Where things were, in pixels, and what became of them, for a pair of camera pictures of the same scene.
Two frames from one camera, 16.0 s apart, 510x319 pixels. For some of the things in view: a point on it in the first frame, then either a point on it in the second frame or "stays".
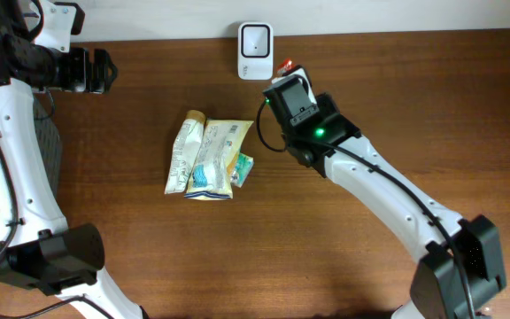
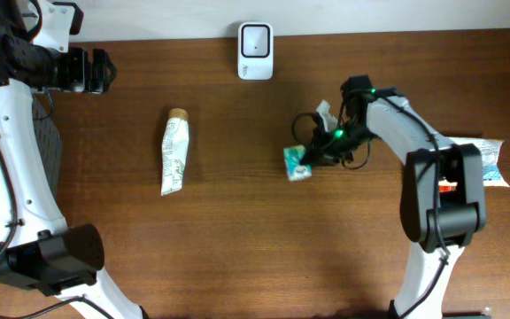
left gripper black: [88, 70] stays
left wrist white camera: [57, 27] stays
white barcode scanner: [255, 50] stays
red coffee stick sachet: [286, 66] to [444, 186]
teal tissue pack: [244, 166] to [295, 170]
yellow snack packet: [211, 176] to [489, 150]
